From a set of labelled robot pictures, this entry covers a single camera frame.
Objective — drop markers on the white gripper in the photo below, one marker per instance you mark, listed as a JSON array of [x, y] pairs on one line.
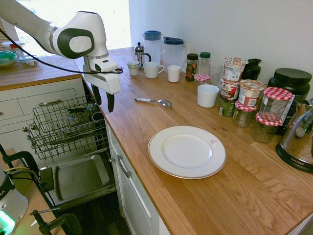
[[107, 79]]

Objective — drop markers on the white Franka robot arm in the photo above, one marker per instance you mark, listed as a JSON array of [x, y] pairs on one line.
[[29, 19]]

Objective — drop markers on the open dishwasher door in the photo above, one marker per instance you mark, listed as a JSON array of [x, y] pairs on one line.
[[80, 176]]

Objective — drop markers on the black mug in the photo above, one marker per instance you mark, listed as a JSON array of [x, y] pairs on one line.
[[97, 116]]

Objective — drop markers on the black utensil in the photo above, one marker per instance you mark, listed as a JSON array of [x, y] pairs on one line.
[[75, 110]]

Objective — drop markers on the small patterned cup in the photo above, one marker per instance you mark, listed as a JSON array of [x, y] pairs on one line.
[[133, 68]]

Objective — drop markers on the glass french press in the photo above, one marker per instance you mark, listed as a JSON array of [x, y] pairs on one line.
[[140, 56]]

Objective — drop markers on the metal cabinet knob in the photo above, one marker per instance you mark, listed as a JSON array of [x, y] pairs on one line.
[[111, 160], [25, 129]]

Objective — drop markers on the tall blue-lidded plastic pitcher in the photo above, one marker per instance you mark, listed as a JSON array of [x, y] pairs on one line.
[[151, 49]]

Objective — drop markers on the white ribbed cup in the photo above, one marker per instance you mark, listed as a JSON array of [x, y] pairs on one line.
[[173, 74]]

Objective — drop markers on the small clear food container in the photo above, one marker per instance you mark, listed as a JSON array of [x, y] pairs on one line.
[[29, 61]]

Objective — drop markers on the white drawer cabinet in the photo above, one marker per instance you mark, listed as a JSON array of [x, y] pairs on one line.
[[14, 102]]

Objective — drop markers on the black-lidded spice jar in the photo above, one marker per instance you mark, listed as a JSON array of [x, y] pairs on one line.
[[191, 68]]

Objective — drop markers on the white gold-rimmed plate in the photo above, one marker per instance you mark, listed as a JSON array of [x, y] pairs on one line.
[[187, 151]]

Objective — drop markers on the small red-checkered-lid jar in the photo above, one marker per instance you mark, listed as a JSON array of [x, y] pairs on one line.
[[202, 78]]

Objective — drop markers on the black clamp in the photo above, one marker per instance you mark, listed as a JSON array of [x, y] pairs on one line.
[[20, 155]]

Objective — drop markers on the wide white cup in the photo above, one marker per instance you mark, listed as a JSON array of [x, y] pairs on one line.
[[207, 96]]

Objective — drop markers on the green-lidded food container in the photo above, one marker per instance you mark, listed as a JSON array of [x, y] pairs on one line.
[[7, 60]]

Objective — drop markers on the white counter base cabinet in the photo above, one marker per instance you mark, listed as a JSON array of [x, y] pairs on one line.
[[137, 200]]

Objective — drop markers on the white-lidded jar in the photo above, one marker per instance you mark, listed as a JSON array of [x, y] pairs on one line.
[[12, 45]]

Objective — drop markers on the green-lidded spice jar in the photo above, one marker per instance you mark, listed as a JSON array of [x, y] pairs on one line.
[[205, 62]]

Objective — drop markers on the clear drinking glass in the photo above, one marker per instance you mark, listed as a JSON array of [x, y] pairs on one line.
[[216, 73]]

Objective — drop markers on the dark green tub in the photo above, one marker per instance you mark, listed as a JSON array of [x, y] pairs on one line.
[[226, 107]]

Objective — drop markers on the red ice cream tub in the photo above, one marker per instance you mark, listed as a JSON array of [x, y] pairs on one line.
[[229, 90]]

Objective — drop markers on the dark green clamp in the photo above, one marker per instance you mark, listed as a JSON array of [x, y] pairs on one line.
[[66, 222]]

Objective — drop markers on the black shaker bottle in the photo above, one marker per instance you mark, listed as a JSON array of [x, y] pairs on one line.
[[253, 69]]

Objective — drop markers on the large red-checkered-lid glass jar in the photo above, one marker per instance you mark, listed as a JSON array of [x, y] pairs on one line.
[[275, 105]]

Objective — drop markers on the large black powder tub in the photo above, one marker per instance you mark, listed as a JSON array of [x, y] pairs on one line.
[[291, 80]]

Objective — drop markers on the stainless steel electric kettle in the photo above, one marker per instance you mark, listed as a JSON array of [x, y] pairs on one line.
[[297, 142]]

